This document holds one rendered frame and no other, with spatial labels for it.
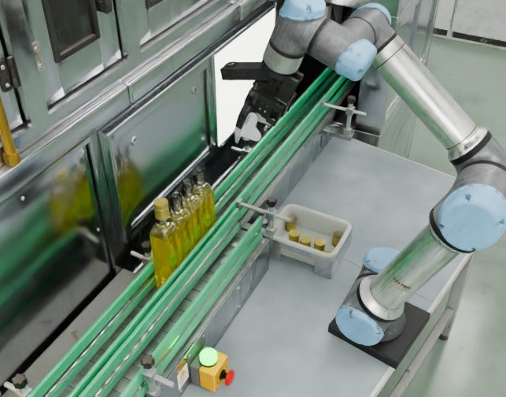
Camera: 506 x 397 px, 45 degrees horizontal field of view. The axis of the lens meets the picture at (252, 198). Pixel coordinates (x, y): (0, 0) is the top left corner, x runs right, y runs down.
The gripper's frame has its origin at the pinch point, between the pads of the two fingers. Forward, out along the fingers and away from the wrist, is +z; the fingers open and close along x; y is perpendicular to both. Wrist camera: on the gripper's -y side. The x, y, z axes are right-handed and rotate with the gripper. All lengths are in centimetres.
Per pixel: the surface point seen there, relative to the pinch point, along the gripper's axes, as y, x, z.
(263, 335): 29, -6, 52
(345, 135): 15, 81, 46
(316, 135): 7, 75, 48
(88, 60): -35.3, -9.4, -1.7
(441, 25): 17, 378, 125
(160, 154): -20.1, 6.5, 28.3
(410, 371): 81, 44, 92
